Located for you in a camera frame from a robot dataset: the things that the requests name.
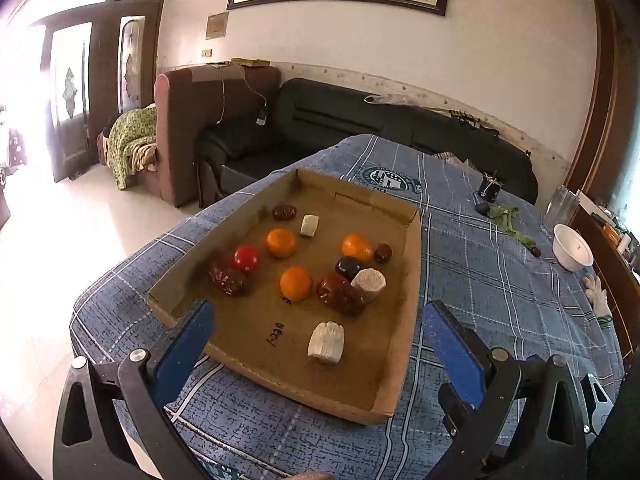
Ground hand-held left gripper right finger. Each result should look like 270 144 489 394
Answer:
422 300 588 480

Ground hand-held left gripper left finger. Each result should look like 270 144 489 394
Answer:
52 299 217 480

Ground wrinkled red date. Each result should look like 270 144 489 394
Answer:
209 262 249 297

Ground shallow cardboard tray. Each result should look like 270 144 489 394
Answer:
146 167 423 427

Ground round white chunk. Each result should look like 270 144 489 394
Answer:
351 268 387 303

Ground red tomato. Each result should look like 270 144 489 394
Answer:
232 245 261 272

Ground large white chunk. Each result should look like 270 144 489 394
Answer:
307 321 346 365

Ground large glossy red date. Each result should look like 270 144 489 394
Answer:
316 272 366 317

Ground orange tangerine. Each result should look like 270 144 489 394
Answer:
265 228 297 259
341 233 375 262
279 267 314 303

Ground dark glossy plum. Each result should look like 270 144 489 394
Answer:
335 256 363 281

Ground blue plaid cloth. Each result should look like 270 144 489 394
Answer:
70 134 626 480

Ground pale glove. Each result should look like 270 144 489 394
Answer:
582 275 613 328

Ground wooden side cabinet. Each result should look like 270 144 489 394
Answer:
567 205 640 356

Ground green leaves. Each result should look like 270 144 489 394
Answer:
487 205 536 246

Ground white bowl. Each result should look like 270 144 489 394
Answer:
552 224 594 272

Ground small black clip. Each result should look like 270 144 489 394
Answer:
477 172 502 198

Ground clear glass jar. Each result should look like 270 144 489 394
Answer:
545 186 581 228

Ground green patterned blanket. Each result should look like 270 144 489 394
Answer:
102 105 158 191

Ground brown armchair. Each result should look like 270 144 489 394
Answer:
153 65 282 209

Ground black leather sofa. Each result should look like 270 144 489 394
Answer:
195 77 539 206

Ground wooden glass door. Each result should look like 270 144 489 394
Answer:
42 15 101 181

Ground wooden glass door panel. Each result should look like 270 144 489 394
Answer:
117 15 161 113

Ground white charger cable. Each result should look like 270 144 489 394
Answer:
217 62 271 126

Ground wooden door frame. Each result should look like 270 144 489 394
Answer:
565 0 623 201

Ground small wall plaque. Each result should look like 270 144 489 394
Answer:
205 11 230 40

